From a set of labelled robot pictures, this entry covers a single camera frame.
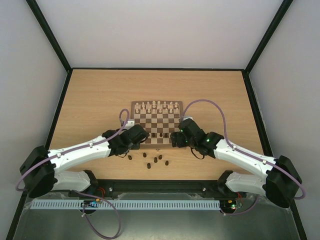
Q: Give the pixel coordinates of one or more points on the black aluminium frame rail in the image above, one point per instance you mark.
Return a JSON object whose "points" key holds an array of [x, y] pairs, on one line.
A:
{"points": [[160, 186]]}

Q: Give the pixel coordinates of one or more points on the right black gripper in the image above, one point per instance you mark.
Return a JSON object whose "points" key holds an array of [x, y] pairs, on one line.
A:
{"points": [[176, 139]]}

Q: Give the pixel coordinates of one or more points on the white slotted cable duct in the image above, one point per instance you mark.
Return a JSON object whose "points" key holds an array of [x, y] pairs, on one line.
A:
{"points": [[77, 204]]}

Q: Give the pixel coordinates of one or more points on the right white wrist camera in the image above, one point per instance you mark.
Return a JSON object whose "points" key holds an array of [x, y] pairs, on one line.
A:
{"points": [[187, 117]]}

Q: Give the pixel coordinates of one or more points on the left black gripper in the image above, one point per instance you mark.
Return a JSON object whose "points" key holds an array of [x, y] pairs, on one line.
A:
{"points": [[136, 147]]}

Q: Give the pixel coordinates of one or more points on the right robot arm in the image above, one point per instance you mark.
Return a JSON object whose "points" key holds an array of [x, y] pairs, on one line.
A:
{"points": [[219, 147]]}

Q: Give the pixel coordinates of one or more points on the wooden chess board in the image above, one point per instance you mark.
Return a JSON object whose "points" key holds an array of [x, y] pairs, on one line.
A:
{"points": [[156, 122]]}

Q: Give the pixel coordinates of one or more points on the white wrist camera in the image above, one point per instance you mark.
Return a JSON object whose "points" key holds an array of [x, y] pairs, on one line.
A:
{"points": [[187, 117], [130, 123]]}

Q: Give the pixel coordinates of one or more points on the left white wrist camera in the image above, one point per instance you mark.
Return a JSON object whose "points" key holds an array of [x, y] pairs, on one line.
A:
{"points": [[130, 123]]}

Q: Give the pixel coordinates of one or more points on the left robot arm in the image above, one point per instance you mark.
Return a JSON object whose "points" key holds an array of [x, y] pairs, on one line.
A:
{"points": [[47, 170]]}

